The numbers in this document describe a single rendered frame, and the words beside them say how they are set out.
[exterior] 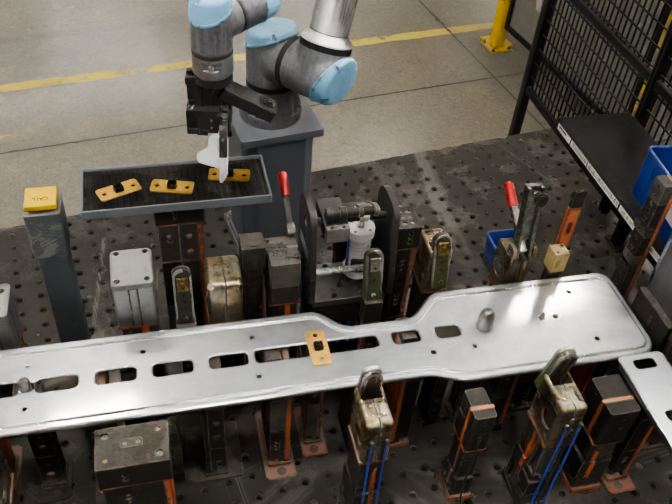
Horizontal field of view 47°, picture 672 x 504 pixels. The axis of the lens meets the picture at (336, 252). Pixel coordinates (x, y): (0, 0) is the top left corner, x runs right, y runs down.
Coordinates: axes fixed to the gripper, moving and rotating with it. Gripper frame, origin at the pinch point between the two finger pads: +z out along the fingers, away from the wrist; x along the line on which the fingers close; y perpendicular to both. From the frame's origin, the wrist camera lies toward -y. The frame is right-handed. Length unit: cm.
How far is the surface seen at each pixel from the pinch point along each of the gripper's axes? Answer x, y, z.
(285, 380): 39.6, -12.6, 19.9
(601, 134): -39, -94, 17
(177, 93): -215, 43, 120
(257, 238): 12.0, -6.4, 10.1
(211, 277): 21.5, 2.0, 11.9
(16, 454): 37, 42, 49
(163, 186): 4.5, 12.6, 3.6
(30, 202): 10.3, 37.1, 3.9
